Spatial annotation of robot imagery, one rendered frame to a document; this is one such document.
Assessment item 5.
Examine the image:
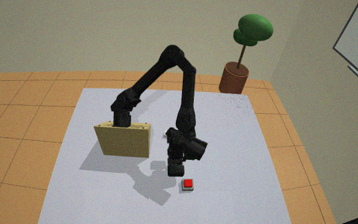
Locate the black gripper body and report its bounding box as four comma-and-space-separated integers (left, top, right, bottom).
167, 136, 185, 177

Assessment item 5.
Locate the red button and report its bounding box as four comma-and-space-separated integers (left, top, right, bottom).
181, 179, 194, 191

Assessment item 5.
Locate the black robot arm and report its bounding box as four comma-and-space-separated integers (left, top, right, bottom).
111, 45, 208, 162

